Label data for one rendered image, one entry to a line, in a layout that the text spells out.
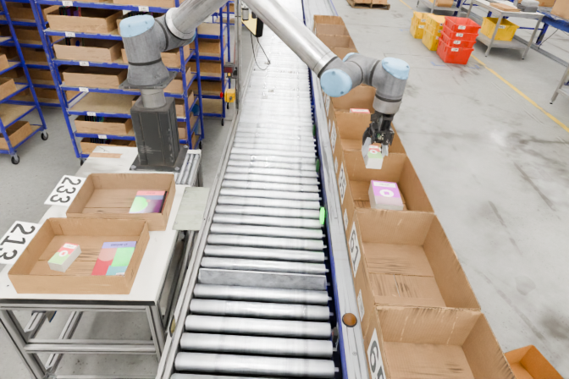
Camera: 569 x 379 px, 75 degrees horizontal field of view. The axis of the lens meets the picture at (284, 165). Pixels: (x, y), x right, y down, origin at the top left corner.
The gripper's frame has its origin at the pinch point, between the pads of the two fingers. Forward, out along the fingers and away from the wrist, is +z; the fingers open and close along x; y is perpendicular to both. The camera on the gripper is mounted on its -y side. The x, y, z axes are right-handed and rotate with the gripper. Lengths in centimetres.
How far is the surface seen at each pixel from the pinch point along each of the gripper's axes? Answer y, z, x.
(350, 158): -19.3, 14.6, -3.4
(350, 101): -98, 21, 8
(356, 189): -12.9, 26.6, 0.5
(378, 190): -3.7, 19.8, 7.3
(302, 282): 31, 39, -24
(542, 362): 21, 102, 102
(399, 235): 20.1, 22.1, 10.7
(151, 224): 7, 37, -87
